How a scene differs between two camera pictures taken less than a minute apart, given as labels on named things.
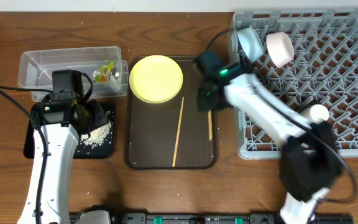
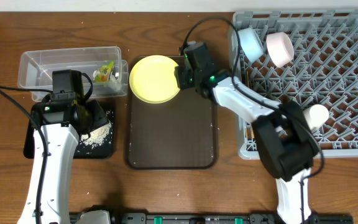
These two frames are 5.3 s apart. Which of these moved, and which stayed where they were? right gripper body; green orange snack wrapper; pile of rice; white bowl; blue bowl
Moved: right gripper body
Stayed: green orange snack wrapper; blue bowl; pile of rice; white bowl
